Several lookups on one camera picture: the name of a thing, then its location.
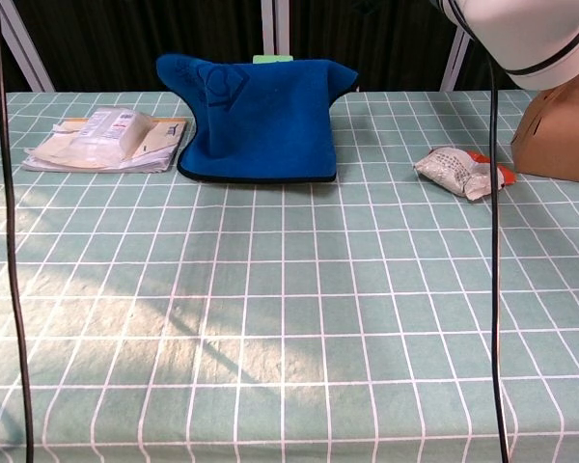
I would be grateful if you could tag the purple and black cloth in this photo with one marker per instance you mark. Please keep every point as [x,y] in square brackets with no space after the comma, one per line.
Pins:
[270,130]

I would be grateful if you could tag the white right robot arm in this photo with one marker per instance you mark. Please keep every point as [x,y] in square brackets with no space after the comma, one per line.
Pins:
[531,34]

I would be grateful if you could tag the green grid tablecloth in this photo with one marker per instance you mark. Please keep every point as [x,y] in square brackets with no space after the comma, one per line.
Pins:
[289,313]

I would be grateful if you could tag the green number cube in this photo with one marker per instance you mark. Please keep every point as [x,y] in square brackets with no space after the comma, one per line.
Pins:
[272,59]

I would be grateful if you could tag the white orange snack packet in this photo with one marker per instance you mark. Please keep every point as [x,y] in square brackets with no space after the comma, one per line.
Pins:
[458,171]

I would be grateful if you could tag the black curtain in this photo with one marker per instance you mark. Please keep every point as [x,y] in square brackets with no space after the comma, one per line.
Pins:
[366,38]
[125,38]
[492,72]

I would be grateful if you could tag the brown paper bag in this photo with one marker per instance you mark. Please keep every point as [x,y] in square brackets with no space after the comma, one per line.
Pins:
[559,135]

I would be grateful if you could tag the white metal frame post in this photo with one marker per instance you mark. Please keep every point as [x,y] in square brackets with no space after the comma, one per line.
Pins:
[276,26]
[21,53]
[456,58]

